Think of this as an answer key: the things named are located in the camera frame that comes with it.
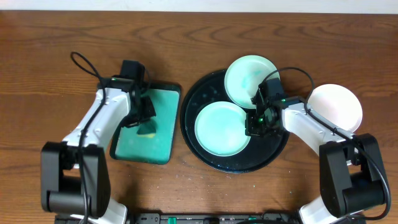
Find rectangular dark green tray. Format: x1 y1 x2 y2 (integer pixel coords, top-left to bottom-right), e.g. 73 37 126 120
110 82 181 165

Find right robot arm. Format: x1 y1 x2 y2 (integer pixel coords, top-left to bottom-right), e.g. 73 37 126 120
246 95 392 223

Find mint green plate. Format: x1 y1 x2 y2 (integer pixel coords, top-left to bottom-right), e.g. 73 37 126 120
224 55 277 109
194 101 250 157

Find white plate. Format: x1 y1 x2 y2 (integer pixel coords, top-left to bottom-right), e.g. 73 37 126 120
308 84 363 133

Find round black tray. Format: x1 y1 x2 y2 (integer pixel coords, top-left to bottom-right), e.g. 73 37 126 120
180 70 289 173

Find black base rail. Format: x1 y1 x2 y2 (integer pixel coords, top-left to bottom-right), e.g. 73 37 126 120
124 213 301 224

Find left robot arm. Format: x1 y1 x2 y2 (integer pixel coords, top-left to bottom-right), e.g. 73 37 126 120
40 75 155 223

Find mint green plate top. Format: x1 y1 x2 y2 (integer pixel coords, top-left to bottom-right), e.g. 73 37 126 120
224 55 277 109

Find dark green sponge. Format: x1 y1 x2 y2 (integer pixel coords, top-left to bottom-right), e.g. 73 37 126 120
137 119 157 138

